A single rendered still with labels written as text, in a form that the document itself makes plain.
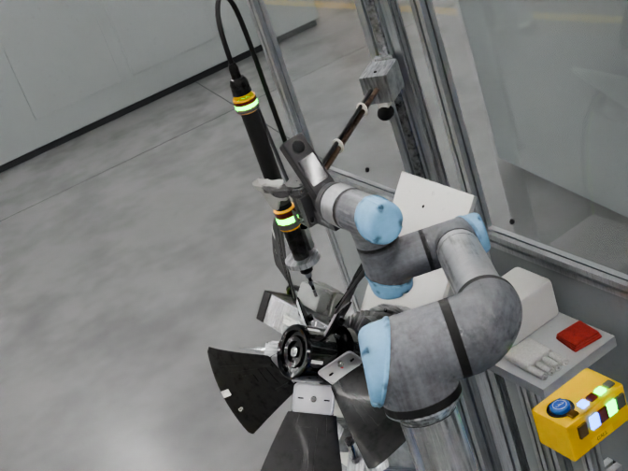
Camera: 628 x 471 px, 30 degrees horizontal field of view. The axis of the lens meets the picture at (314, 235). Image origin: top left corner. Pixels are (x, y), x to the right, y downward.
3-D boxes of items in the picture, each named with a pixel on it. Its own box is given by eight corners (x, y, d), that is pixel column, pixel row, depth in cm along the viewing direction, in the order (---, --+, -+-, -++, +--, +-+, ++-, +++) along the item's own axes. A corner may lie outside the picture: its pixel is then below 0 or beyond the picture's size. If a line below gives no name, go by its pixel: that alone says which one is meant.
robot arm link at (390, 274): (437, 288, 202) (421, 235, 197) (376, 308, 203) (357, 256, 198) (429, 265, 209) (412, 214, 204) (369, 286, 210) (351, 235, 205)
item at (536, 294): (517, 295, 306) (507, 261, 301) (561, 314, 293) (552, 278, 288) (469, 329, 300) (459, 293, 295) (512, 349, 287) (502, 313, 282)
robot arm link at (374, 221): (377, 259, 195) (363, 216, 191) (340, 242, 204) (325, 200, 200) (413, 235, 198) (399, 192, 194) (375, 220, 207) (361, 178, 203)
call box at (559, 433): (595, 406, 243) (586, 365, 239) (632, 423, 235) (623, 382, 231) (540, 448, 237) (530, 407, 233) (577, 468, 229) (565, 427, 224)
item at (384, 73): (379, 89, 283) (370, 57, 279) (406, 85, 280) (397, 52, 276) (367, 108, 275) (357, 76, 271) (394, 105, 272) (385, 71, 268)
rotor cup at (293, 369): (321, 324, 262) (274, 317, 254) (362, 324, 251) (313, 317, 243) (314, 389, 260) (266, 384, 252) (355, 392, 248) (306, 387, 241)
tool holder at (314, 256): (296, 247, 238) (282, 206, 233) (328, 245, 234) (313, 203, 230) (281, 272, 231) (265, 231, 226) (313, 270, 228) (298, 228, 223)
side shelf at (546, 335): (515, 301, 310) (512, 292, 308) (617, 345, 281) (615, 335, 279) (447, 349, 300) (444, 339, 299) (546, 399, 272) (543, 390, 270)
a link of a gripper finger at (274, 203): (251, 212, 221) (290, 214, 216) (242, 185, 218) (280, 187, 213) (261, 204, 223) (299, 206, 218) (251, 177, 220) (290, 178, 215)
